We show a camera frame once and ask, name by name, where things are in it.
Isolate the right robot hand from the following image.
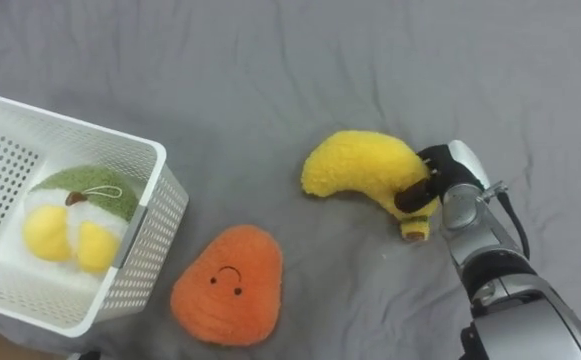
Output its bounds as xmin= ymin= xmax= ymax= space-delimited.
xmin=393 ymin=139 xmax=492 ymax=215

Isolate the yellow banana soft toy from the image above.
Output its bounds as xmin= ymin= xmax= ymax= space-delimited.
xmin=300 ymin=129 xmax=440 ymax=243

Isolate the grey bed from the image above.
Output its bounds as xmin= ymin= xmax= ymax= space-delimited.
xmin=0 ymin=0 xmax=581 ymax=360

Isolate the orange smiling soft toy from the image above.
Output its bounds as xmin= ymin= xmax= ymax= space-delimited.
xmin=169 ymin=224 xmax=285 ymax=348

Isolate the green white yellow soft toy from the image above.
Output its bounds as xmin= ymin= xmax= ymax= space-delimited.
xmin=21 ymin=164 xmax=140 ymax=275

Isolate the white perforated plastic basket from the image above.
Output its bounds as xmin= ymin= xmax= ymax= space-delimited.
xmin=0 ymin=87 xmax=190 ymax=339

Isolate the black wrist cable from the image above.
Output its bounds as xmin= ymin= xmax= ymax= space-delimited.
xmin=480 ymin=181 xmax=531 ymax=260

